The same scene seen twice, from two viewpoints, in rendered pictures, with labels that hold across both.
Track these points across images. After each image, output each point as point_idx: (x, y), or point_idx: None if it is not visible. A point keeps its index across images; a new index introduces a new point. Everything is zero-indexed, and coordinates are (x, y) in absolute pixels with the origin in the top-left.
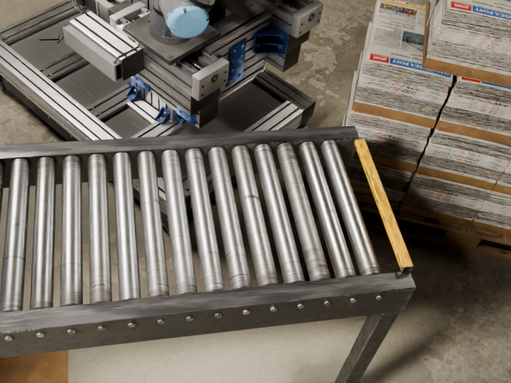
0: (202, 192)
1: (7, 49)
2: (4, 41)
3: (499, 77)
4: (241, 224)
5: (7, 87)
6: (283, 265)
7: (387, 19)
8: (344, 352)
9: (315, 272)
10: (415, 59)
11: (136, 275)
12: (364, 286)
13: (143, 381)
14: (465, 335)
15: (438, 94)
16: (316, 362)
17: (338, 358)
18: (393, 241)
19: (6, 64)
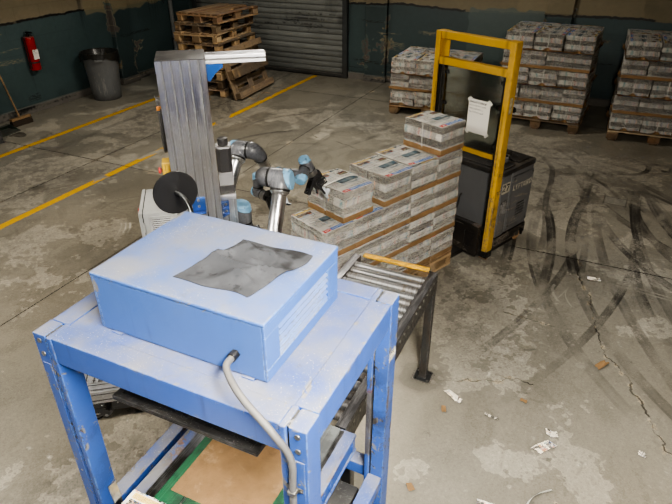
0: None
1: (104, 382)
2: (96, 381)
3: (368, 209)
4: None
5: (118, 407)
6: (404, 296)
7: (307, 219)
8: (402, 361)
9: (414, 290)
10: (336, 223)
11: None
12: (428, 282)
13: (364, 435)
14: (422, 322)
15: (352, 231)
16: (400, 372)
17: (403, 364)
18: (417, 267)
19: (117, 387)
